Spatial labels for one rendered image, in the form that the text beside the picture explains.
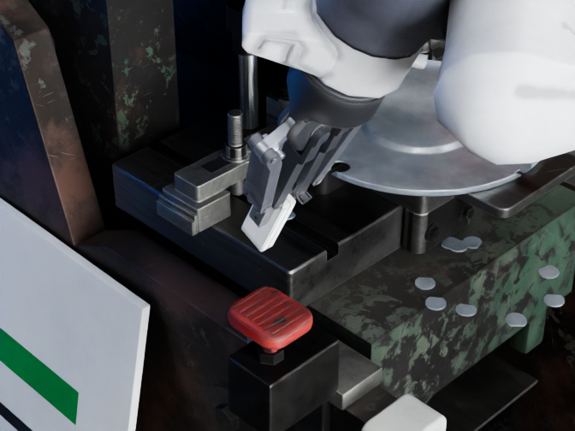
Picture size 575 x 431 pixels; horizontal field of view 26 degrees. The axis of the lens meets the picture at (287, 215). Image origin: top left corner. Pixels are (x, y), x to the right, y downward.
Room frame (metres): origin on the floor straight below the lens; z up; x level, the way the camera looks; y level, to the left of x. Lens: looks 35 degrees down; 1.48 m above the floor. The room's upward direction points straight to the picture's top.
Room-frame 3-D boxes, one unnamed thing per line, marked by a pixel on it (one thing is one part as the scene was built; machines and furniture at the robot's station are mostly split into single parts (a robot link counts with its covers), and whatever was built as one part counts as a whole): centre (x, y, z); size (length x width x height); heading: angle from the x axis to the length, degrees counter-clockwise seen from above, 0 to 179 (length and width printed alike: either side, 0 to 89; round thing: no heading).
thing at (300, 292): (1.29, -0.06, 0.68); 0.45 x 0.30 x 0.06; 135
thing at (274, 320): (0.90, 0.02, 0.72); 0.07 x 0.06 x 0.08; 45
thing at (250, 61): (1.28, 0.05, 0.81); 0.02 x 0.02 x 0.14
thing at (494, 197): (1.17, -0.18, 0.72); 0.25 x 0.14 x 0.14; 45
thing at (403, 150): (1.20, -0.15, 0.78); 0.29 x 0.29 x 0.01
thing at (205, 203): (1.17, 0.06, 0.76); 0.17 x 0.06 x 0.10; 135
